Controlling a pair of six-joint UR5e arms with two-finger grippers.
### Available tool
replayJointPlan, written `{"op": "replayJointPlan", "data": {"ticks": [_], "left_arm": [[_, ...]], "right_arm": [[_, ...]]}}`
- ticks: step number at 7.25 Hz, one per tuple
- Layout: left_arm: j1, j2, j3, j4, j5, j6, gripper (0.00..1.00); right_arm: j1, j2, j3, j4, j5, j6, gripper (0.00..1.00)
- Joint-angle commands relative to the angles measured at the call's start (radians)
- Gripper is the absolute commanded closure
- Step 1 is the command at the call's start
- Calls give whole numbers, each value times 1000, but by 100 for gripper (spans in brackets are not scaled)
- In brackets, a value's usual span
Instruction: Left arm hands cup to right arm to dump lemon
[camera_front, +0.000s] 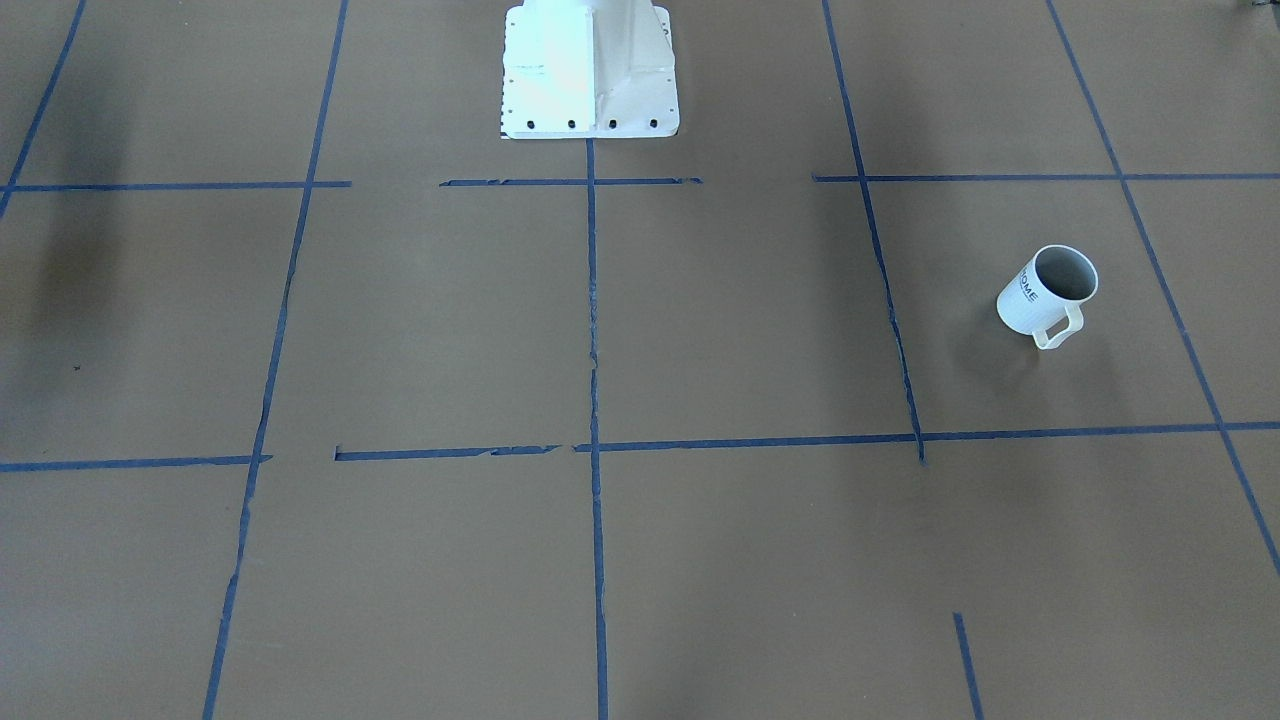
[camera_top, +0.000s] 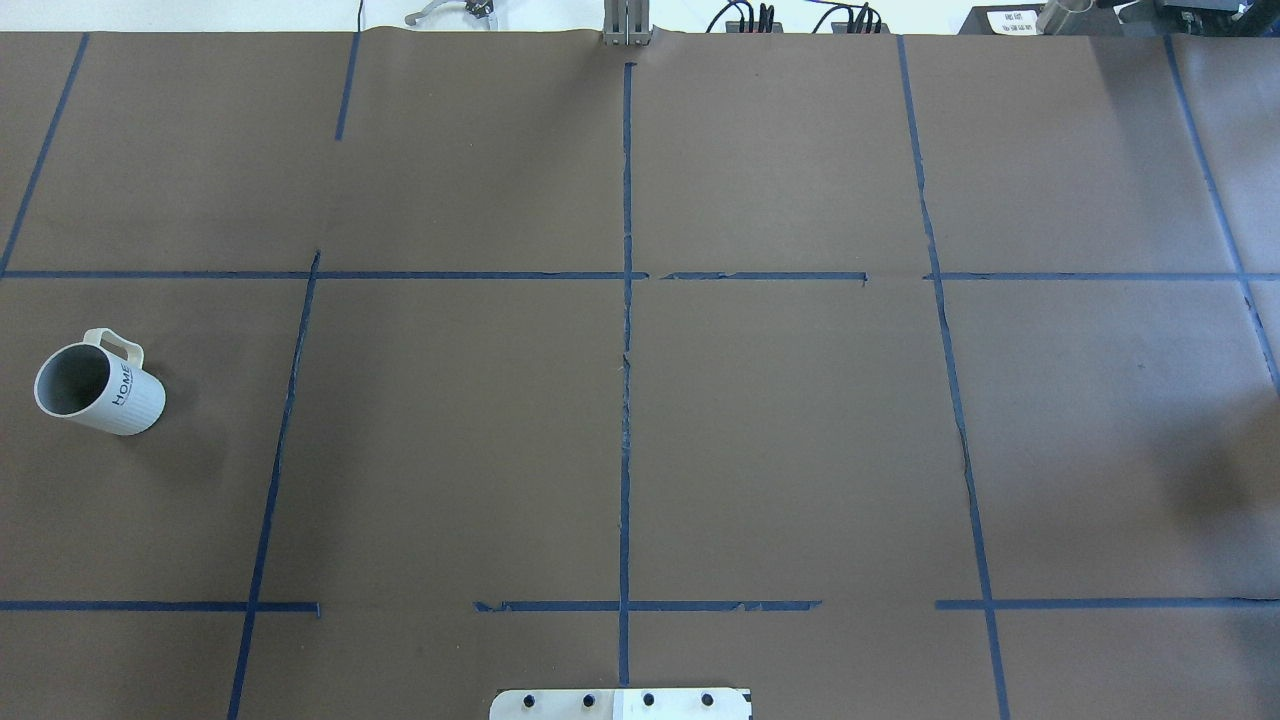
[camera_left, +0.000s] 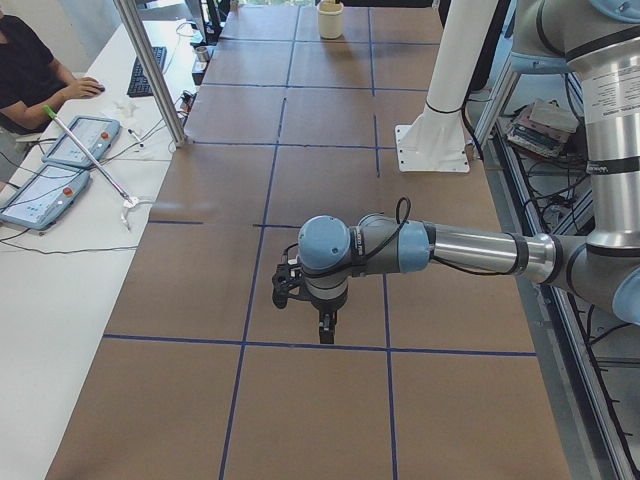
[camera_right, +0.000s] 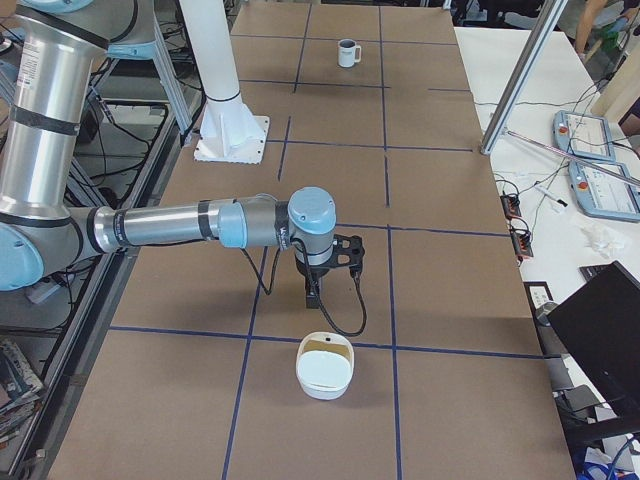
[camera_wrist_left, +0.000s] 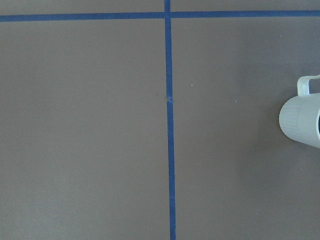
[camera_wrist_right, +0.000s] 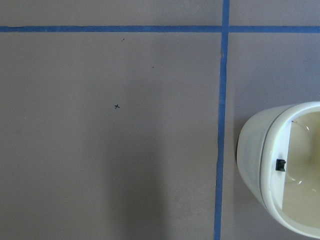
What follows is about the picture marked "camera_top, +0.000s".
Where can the small metal cup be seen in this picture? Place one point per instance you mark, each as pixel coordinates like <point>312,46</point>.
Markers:
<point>1062,17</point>

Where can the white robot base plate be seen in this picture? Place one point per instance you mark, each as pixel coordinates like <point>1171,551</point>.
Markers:
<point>623,703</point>

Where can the metal grabber tool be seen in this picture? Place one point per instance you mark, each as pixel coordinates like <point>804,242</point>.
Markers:
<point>484,12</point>

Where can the brown paper table cover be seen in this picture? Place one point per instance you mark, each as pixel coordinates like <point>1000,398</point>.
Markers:
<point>880,376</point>

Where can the black power strip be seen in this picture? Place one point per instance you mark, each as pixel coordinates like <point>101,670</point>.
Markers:
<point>850,19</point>
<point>746,18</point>

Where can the black power strip right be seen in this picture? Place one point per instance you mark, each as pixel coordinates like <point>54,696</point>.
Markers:
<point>850,19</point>

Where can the white ribbed HOME mug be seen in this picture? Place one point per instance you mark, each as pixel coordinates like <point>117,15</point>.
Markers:
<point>101,383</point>

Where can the black box with label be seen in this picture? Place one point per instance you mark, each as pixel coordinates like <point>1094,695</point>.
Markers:
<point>1016,20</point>

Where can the black power strip left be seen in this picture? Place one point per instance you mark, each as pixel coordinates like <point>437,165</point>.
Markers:
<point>746,18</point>

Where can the grey aluminium post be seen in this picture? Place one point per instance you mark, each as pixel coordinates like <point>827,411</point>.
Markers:
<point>627,23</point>

